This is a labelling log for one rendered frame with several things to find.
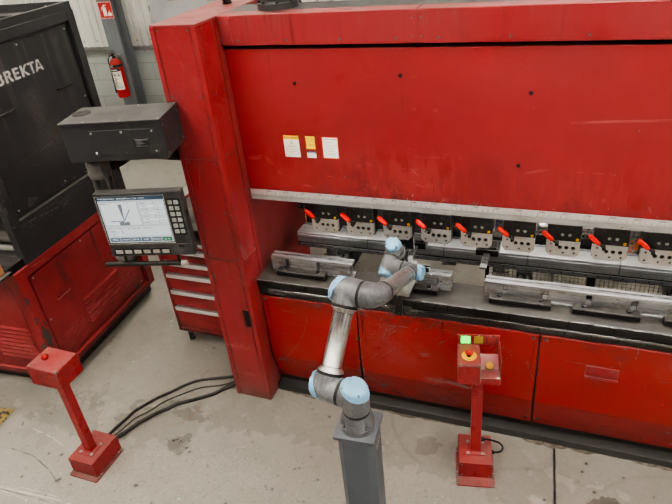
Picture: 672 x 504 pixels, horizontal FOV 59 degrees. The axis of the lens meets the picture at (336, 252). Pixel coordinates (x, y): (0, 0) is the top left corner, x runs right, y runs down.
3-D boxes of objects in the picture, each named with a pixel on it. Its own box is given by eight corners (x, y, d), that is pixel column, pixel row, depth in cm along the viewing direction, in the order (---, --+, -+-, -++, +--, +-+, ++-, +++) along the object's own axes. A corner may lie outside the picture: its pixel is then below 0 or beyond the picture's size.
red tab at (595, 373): (584, 378, 298) (586, 367, 294) (584, 375, 300) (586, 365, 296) (617, 383, 293) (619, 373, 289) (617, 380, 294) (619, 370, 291)
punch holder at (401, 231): (383, 237, 311) (381, 209, 303) (388, 230, 318) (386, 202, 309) (411, 240, 306) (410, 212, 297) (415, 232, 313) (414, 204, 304)
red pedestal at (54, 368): (69, 475, 345) (16, 368, 302) (97, 442, 365) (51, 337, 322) (96, 483, 338) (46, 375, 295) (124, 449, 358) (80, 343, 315)
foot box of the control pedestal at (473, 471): (456, 485, 315) (456, 470, 309) (455, 448, 336) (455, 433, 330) (495, 488, 312) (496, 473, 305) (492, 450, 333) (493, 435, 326)
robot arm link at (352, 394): (362, 422, 244) (360, 398, 237) (334, 412, 251) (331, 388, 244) (375, 402, 253) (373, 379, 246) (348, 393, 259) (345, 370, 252)
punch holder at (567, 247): (544, 254, 284) (547, 223, 275) (545, 245, 291) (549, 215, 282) (578, 257, 279) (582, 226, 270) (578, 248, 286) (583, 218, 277)
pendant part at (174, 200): (112, 257, 307) (91, 194, 288) (121, 245, 317) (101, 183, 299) (195, 255, 301) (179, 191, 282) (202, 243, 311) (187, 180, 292)
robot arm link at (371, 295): (382, 291, 239) (427, 259, 279) (358, 285, 244) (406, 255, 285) (380, 318, 243) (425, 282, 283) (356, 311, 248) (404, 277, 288)
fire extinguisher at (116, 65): (114, 98, 756) (101, 53, 727) (121, 94, 770) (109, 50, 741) (126, 98, 751) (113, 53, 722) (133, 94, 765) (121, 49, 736)
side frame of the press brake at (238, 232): (237, 393, 390) (147, 25, 271) (289, 315, 456) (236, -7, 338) (271, 400, 381) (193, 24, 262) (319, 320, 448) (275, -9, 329)
